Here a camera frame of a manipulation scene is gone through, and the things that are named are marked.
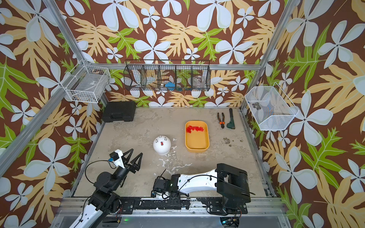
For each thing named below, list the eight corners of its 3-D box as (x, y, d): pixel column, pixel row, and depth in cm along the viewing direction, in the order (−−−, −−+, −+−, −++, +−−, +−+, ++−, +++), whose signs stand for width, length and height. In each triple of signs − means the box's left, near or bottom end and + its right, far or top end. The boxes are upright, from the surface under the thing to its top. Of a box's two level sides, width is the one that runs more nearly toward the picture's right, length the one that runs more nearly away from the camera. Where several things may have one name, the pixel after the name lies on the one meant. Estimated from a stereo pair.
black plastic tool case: (102, 123, 113) (98, 117, 108) (110, 105, 125) (107, 100, 120) (132, 123, 113) (130, 117, 108) (137, 105, 125) (135, 100, 120)
